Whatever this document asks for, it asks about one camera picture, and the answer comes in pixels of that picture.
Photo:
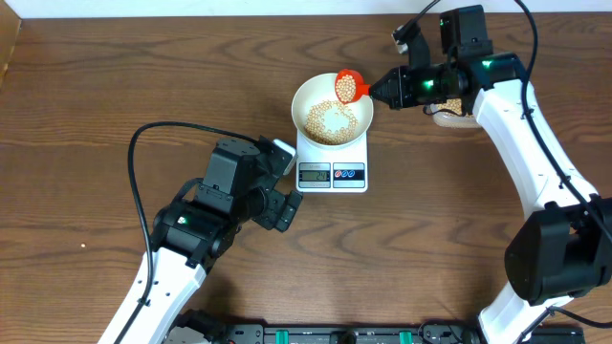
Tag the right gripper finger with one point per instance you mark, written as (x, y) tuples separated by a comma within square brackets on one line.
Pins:
[(386, 82), (383, 95)]

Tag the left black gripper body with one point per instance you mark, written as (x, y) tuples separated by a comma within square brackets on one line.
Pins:
[(274, 202)]

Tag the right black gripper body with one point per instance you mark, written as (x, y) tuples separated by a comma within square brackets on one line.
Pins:
[(424, 86)]

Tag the red plastic measuring scoop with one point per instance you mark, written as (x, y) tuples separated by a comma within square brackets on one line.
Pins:
[(362, 87)]

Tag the soybeans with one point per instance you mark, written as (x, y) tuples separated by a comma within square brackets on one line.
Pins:
[(346, 88), (451, 107), (331, 122)]

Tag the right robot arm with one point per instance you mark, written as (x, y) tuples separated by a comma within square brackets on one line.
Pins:
[(563, 250)]

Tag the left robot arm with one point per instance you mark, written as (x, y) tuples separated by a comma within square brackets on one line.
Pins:
[(198, 227)]

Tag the white digital kitchen scale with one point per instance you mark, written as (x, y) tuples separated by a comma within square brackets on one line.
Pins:
[(331, 169)]

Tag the cream ceramic bowl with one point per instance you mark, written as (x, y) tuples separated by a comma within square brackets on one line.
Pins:
[(322, 87)]

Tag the soybeans in bowl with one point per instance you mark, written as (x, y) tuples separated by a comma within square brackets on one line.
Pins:
[(331, 122)]

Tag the clear plastic container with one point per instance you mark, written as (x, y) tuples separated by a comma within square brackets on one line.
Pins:
[(450, 121)]

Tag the soybeans in container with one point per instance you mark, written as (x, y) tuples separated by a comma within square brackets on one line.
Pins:
[(451, 107)]

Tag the wooden side panel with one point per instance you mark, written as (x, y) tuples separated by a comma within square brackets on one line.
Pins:
[(10, 26)]

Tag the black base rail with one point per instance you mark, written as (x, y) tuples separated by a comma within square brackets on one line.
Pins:
[(195, 327)]

